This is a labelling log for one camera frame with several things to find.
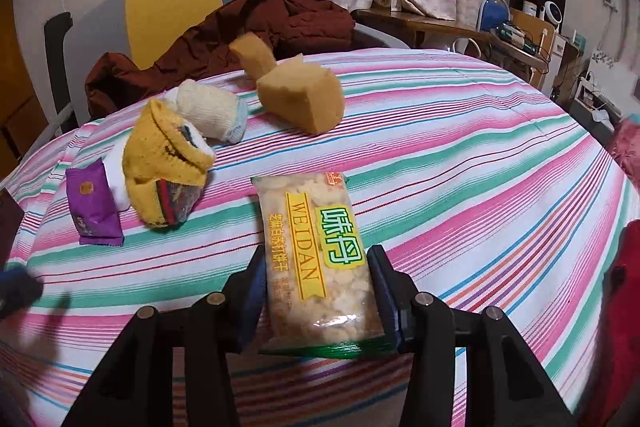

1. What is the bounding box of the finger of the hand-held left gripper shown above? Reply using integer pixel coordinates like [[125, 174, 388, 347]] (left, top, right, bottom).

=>
[[0, 267, 44, 320]]

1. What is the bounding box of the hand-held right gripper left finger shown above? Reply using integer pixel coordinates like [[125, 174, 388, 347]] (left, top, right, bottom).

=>
[[60, 247, 268, 427]]

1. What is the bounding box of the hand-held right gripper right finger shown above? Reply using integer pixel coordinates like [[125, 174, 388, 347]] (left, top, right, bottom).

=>
[[367, 244, 578, 427]]

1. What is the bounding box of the clear cracker packet yellow label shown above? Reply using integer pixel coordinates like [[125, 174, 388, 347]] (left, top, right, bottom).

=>
[[250, 171, 396, 360]]

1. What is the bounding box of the purple snack packet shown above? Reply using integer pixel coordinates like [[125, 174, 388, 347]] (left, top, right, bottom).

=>
[[65, 158, 125, 247]]

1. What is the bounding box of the yellow knitted sock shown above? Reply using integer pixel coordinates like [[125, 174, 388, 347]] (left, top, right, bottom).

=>
[[122, 98, 217, 232]]

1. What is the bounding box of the white knitted sock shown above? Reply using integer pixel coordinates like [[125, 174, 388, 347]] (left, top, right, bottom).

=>
[[165, 79, 249, 144]]

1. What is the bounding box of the large yellow sponge block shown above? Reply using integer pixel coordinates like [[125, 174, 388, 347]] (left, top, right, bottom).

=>
[[256, 53, 346, 136]]

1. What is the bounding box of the small yellow sponge block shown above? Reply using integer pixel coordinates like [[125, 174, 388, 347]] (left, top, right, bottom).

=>
[[228, 32, 277, 81]]

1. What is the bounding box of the red garment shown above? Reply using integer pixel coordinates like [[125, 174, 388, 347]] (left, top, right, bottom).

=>
[[580, 219, 640, 427]]

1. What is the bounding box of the wooden desk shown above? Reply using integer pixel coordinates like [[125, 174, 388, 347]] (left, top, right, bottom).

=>
[[351, 7, 549, 75]]

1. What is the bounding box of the white low shelf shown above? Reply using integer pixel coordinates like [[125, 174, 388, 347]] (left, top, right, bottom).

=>
[[575, 72, 623, 132]]

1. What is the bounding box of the pink blanket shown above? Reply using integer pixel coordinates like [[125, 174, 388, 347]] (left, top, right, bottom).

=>
[[606, 117, 640, 188]]

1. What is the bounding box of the light wooden side panel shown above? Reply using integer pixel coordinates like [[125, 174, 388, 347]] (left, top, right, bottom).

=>
[[509, 9, 557, 75]]

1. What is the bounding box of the brown puffer jacket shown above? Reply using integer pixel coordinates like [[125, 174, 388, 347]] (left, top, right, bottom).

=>
[[85, 0, 357, 128]]

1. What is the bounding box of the dark green bottle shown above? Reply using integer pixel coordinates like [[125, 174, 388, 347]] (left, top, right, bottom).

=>
[[492, 24, 531, 52]]

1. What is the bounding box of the blue folding chair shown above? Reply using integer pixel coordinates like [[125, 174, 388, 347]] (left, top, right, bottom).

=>
[[479, 0, 511, 32]]

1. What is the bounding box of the white round fan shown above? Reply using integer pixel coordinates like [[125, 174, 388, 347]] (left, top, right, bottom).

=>
[[541, 1, 564, 34]]

